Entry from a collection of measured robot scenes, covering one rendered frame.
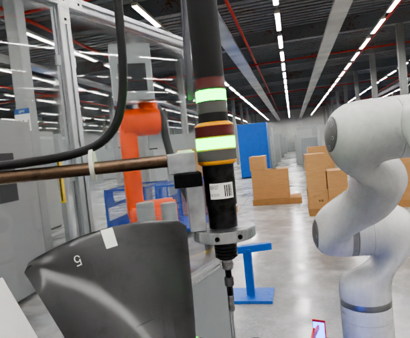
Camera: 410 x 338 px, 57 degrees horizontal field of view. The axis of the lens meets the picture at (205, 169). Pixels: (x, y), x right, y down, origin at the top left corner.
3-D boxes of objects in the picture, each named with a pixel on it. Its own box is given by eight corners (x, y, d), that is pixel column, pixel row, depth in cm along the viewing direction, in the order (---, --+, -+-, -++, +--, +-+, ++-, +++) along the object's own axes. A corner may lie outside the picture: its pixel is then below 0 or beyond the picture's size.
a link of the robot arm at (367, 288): (335, 293, 100) (327, 204, 98) (409, 290, 97) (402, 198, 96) (346, 314, 88) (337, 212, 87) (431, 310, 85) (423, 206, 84)
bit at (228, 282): (237, 312, 42) (232, 266, 42) (227, 312, 42) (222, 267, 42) (236, 308, 43) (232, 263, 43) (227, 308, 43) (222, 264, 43)
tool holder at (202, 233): (176, 250, 38) (165, 154, 38) (175, 235, 45) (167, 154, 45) (262, 240, 39) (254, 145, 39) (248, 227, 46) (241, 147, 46)
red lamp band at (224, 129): (196, 138, 39) (195, 126, 39) (194, 139, 44) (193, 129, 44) (237, 134, 40) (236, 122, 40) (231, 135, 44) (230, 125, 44)
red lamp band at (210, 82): (195, 88, 40) (194, 77, 40) (194, 94, 43) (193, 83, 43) (227, 86, 40) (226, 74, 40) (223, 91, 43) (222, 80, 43)
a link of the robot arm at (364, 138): (382, 261, 93) (314, 265, 95) (370, 218, 99) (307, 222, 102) (457, 133, 52) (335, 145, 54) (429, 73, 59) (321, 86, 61)
